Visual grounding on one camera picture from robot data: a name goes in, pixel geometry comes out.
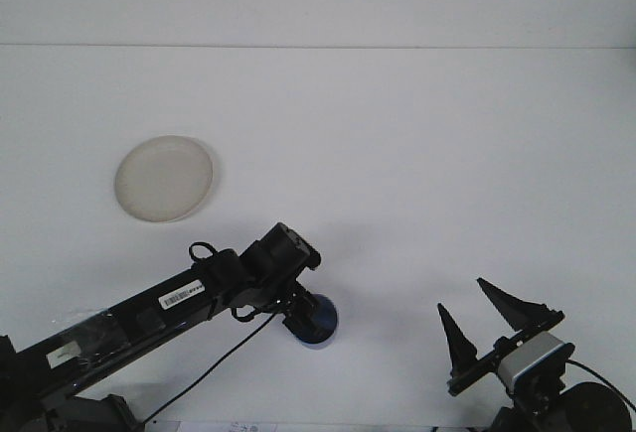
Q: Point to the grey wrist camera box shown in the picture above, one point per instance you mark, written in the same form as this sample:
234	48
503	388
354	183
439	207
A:
298	245
534	357

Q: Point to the pale blue cup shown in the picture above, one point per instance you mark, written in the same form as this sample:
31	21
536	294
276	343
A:
332	320

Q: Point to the pale round plate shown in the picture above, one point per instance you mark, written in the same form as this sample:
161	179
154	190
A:
164	179

